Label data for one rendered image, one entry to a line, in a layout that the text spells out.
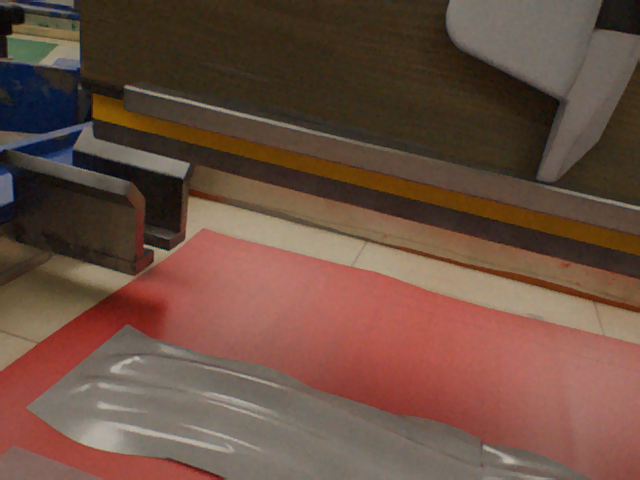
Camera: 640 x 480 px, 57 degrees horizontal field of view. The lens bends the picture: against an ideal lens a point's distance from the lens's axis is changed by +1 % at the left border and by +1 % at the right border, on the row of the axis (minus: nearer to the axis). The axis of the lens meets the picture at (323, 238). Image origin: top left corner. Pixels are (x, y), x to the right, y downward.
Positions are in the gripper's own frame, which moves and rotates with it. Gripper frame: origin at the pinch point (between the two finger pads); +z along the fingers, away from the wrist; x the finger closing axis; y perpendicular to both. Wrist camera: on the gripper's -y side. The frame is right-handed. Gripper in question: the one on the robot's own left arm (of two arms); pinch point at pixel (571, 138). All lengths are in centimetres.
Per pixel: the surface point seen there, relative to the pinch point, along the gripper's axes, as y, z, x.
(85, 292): 21.3, 13.6, -0.2
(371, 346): 5.8, 13.5, -3.1
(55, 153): 28.6, 9.0, -7.2
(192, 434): 11.0, 13.1, 7.4
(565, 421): -4.2, 13.5, -1.7
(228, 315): 13.7, 13.6, -2.0
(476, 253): 1.0, 12.2, -16.9
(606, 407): -6.4, 13.5, -4.0
